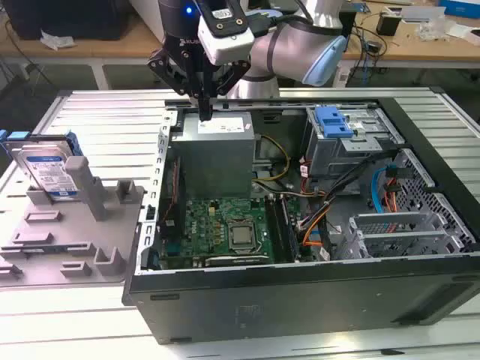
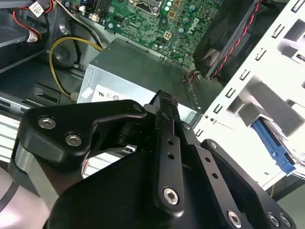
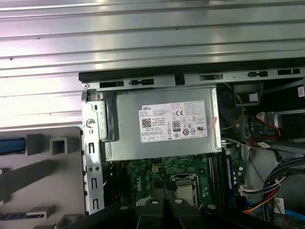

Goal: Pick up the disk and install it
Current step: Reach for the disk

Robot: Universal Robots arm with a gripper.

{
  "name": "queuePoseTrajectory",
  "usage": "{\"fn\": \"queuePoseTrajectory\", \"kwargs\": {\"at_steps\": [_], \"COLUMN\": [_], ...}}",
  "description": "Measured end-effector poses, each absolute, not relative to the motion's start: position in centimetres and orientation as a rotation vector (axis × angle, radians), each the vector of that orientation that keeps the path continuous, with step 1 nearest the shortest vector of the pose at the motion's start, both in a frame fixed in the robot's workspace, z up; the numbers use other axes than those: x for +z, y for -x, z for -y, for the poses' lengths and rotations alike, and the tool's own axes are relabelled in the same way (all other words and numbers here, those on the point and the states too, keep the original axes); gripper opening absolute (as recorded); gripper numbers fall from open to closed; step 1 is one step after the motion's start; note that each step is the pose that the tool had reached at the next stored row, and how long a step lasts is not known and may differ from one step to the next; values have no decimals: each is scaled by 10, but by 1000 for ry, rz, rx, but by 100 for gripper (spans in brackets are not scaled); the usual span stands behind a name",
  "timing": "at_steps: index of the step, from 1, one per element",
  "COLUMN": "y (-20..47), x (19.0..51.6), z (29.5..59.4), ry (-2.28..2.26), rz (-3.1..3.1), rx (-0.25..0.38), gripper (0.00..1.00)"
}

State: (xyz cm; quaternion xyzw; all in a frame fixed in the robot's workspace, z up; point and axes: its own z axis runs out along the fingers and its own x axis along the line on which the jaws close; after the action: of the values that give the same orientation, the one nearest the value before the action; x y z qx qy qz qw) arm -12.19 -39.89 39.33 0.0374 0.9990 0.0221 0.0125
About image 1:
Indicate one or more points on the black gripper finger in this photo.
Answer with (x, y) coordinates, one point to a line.
(168, 71)
(232, 77)

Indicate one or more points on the hard disk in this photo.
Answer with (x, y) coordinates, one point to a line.
(45, 172)

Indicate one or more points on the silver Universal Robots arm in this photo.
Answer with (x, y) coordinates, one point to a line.
(285, 45)

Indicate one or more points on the grey metal disk bay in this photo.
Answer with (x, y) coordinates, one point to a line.
(397, 236)

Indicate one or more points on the white foam box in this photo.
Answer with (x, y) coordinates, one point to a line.
(150, 7)

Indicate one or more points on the wooden desk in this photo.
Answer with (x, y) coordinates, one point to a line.
(123, 41)

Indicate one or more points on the grey power supply unit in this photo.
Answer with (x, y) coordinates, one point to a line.
(213, 161)

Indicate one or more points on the large black box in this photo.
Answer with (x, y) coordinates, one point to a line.
(75, 18)

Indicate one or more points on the blue plastic drive latch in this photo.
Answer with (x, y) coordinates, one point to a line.
(332, 123)

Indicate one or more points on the white crumpled wrapper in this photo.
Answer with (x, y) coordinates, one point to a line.
(56, 40)

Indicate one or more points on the black case fan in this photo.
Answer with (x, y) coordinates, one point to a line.
(172, 195)

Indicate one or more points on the grey optical drive cage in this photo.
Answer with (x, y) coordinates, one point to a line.
(330, 157)

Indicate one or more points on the black desktop computer box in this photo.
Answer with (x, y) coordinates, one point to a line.
(348, 22)

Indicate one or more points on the green motherboard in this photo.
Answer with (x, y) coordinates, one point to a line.
(206, 221)

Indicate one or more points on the silver CPU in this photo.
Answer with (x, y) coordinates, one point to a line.
(242, 235)

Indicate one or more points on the small black box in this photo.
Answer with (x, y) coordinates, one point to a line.
(388, 24)

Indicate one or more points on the black graphics card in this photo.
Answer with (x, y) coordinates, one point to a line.
(236, 260)

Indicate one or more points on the grey plastic parts rack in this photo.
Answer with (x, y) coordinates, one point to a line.
(75, 240)

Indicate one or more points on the pale grey flat box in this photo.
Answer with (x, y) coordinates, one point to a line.
(423, 14)

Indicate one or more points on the clear plastic bag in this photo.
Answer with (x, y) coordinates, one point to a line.
(435, 30)

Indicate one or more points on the black open PC case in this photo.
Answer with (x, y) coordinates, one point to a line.
(262, 300)

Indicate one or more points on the blue cardboard box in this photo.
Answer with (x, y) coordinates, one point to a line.
(461, 7)

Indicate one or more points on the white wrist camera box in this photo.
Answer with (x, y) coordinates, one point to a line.
(228, 45)

